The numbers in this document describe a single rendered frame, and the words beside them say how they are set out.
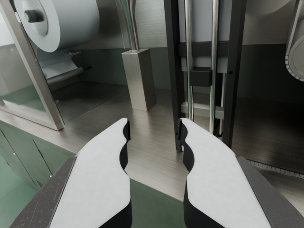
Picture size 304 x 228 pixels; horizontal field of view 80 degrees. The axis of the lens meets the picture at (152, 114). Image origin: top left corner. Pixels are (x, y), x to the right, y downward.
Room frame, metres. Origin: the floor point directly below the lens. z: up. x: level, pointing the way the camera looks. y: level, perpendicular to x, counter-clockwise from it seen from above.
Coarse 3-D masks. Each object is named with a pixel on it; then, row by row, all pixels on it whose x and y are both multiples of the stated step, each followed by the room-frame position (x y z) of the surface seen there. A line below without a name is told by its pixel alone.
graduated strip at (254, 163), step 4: (248, 160) 0.38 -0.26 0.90; (252, 160) 0.38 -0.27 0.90; (252, 164) 0.36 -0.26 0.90; (256, 164) 0.36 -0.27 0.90; (260, 164) 0.36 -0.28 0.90; (264, 164) 0.36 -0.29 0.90; (268, 164) 0.35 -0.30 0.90; (264, 168) 0.34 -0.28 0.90; (268, 168) 0.34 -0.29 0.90; (272, 168) 0.34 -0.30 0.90; (276, 168) 0.34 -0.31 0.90; (280, 168) 0.33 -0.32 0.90; (284, 168) 0.33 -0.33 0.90; (280, 172) 0.32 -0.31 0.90; (284, 172) 0.32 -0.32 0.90; (288, 172) 0.32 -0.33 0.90; (292, 172) 0.32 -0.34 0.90; (296, 172) 0.31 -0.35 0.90; (300, 172) 0.31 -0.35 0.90; (296, 176) 0.30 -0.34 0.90; (300, 176) 0.30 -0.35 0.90
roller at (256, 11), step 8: (248, 0) 0.49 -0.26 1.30; (256, 0) 0.48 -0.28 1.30; (264, 0) 0.47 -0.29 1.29; (272, 0) 0.46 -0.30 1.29; (280, 0) 0.45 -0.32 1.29; (288, 0) 0.44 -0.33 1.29; (248, 8) 0.49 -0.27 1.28; (256, 8) 0.48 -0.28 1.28; (264, 8) 0.47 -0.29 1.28; (272, 8) 0.46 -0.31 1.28
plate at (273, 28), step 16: (144, 0) 1.05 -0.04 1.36; (160, 0) 1.00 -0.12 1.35; (16, 16) 1.83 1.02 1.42; (144, 16) 1.06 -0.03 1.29; (160, 16) 1.00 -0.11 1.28; (256, 16) 0.75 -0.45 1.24; (272, 16) 0.72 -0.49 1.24; (288, 16) 0.70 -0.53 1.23; (144, 32) 1.06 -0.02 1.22; (160, 32) 1.01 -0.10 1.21; (256, 32) 0.75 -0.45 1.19; (272, 32) 0.72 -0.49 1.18
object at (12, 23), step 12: (0, 0) 0.71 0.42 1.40; (0, 12) 0.72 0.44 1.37; (12, 12) 0.72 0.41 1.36; (12, 24) 0.71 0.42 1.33; (12, 36) 0.72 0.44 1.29; (24, 48) 0.71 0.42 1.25; (24, 60) 0.71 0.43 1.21; (36, 72) 0.72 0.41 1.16; (36, 84) 0.71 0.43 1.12; (48, 96) 0.72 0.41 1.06; (0, 108) 1.07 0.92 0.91; (48, 108) 0.71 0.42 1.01; (36, 120) 0.81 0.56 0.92; (60, 120) 0.73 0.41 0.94
